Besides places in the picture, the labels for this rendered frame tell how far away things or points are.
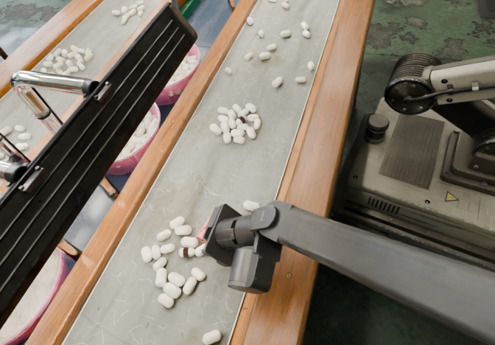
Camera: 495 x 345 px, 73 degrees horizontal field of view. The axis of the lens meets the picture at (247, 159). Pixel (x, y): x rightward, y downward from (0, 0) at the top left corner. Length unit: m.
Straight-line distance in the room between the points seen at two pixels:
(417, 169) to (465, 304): 0.87
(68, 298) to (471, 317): 0.66
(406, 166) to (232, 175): 0.60
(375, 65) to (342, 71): 1.30
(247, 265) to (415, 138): 0.86
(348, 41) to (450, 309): 0.90
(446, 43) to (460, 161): 1.48
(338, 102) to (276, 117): 0.16
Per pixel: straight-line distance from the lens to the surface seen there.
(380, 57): 2.36
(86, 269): 0.79
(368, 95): 2.09
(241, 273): 0.54
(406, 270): 0.36
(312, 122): 0.86
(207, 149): 0.87
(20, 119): 1.26
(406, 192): 1.12
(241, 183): 0.79
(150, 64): 0.58
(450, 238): 1.22
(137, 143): 0.96
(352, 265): 0.40
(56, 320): 0.78
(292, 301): 0.65
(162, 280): 0.71
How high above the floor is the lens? 1.39
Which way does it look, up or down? 52 degrees down
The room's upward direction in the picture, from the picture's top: 12 degrees counter-clockwise
